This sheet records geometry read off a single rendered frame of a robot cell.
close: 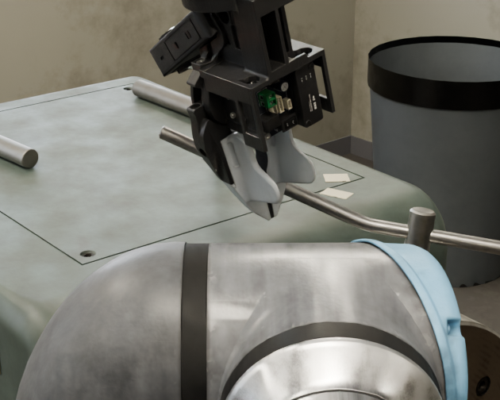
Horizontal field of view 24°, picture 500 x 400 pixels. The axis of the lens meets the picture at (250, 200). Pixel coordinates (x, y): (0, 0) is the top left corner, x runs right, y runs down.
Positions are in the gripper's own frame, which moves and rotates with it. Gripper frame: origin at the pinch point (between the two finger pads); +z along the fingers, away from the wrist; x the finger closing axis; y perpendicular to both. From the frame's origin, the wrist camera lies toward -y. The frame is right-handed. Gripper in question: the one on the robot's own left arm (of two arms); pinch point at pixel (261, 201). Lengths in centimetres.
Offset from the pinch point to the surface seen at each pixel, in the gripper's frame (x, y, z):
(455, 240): 12.3, 8.9, 7.6
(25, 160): -3.1, -38.7, 6.9
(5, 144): -3.2, -42.3, 5.9
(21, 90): 92, -266, 102
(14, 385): -21.2, -11.3, 11.0
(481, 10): 250, -209, 128
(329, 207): 6.2, 0.6, 3.9
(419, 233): 10.2, 6.9, 6.5
